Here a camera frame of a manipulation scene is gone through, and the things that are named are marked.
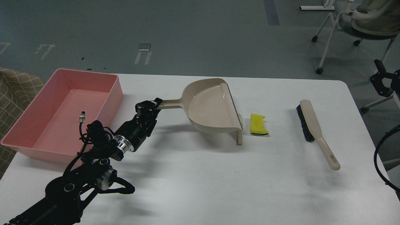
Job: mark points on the pink plastic bin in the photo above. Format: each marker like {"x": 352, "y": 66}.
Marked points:
{"x": 48, "y": 128}

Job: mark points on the beige plastic dustpan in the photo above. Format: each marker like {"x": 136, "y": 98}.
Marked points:
{"x": 209, "y": 105}

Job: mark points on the beige brush black bristles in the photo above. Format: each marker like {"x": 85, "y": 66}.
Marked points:
{"x": 312, "y": 132}

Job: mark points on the metal floor plate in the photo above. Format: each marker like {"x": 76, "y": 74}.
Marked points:
{"x": 144, "y": 47}

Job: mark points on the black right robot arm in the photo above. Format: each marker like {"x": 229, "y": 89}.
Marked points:
{"x": 377, "y": 82}

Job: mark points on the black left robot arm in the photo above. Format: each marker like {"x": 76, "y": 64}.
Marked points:
{"x": 90, "y": 173}

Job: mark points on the white bread slice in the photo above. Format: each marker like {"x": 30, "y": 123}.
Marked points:
{"x": 239, "y": 133}

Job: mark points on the beige checked cloth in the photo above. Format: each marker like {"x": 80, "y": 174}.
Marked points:
{"x": 17, "y": 91}

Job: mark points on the white office chair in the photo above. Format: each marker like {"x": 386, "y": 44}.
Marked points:
{"x": 371, "y": 20}

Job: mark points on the yellow sponge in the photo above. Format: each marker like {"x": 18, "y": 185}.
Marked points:
{"x": 257, "y": 124}

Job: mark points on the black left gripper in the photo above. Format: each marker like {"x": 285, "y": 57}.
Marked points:
{"x": 131, "y": 134}

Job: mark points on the white furniture base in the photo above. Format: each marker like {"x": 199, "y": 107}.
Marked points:
{"x": 317, "y": 8}

